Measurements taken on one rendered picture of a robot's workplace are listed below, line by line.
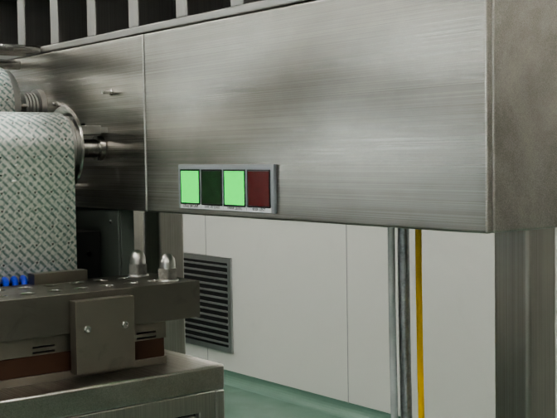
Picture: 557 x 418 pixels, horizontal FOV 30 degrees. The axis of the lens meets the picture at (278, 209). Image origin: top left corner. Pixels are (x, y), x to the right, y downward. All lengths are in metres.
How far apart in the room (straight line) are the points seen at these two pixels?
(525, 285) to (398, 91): 0.30
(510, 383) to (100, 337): 0.61
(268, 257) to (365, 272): 0.73
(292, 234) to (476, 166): 4.02
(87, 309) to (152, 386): 0.15
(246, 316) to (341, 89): 4.24
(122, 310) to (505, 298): 0.59
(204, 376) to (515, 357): 0.52
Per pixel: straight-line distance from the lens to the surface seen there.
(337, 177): 1.37
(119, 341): 1.62
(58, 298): 1.59
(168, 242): 2.06
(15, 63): 2.21
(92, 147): 1.88
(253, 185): 1.50
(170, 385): 1.63
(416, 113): 1.27
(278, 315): 5.33
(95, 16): 1.95
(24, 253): 1.77
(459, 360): 4.45
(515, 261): 1.38
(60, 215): 1.80
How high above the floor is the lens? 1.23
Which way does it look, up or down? 3 degrees down
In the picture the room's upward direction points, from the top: 1 degrees counter-clockwise
